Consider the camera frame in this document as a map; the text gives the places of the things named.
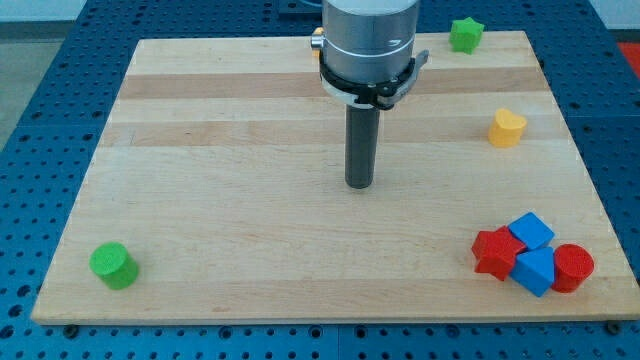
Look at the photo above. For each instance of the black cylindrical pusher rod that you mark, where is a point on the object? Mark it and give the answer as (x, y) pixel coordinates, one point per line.
(360, 146)

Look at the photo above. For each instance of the blue triangle block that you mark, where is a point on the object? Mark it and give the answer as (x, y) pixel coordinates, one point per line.
(534, 270)

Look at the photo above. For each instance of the yellow block behind arm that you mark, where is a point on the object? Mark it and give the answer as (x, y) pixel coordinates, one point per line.
(317, 41)

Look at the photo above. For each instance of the red star block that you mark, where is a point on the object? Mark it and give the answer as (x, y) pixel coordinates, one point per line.
(496, 252)

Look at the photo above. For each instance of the yellow heart block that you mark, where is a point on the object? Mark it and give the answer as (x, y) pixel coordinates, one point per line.
(506, 128)

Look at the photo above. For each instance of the green star block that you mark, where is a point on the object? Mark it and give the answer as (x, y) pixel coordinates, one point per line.
(465, 35)

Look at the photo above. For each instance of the green cylinder block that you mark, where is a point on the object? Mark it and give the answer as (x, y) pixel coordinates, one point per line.
(112, 263)

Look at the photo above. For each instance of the blue cube block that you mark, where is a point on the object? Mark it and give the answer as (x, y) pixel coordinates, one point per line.
(532, 231)

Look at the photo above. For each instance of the red cylinder block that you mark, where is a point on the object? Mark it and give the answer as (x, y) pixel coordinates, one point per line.
(573, 264)

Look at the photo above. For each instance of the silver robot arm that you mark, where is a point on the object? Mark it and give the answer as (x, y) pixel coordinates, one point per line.
(365, 50)

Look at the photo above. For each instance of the wooden board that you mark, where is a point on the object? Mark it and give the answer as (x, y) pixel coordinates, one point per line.
(221, 170)

